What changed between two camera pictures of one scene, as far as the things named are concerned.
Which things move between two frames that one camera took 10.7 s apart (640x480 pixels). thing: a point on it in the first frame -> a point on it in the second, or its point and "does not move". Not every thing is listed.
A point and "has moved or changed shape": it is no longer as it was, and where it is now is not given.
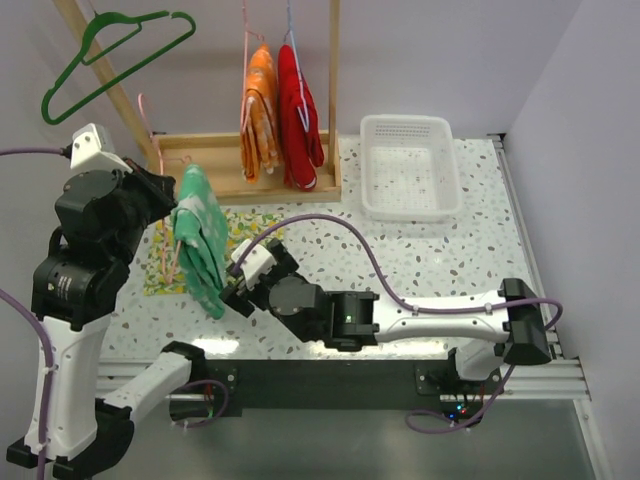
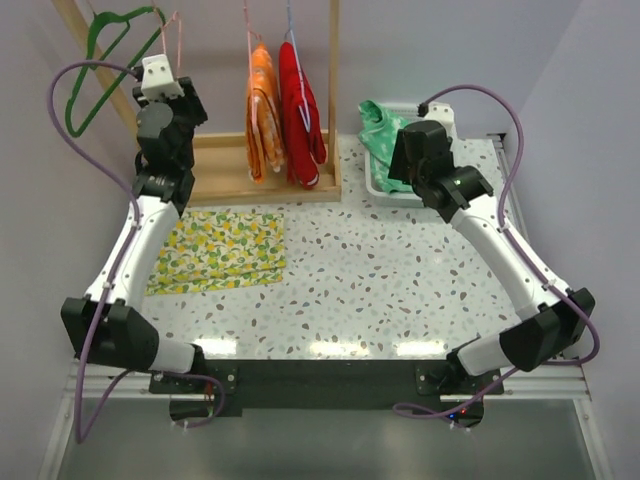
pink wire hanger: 246,100 has moved or changed shape
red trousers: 300,131 does not move
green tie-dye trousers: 203,239 -> 379,131
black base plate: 223,388 does not move
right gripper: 286,266 -> 398,168
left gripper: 145,180 -> 190,102
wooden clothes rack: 222,155 does not move
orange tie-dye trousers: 261,128 does not move
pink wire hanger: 160,198 has moved or changed shape
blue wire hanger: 306,124 does not move
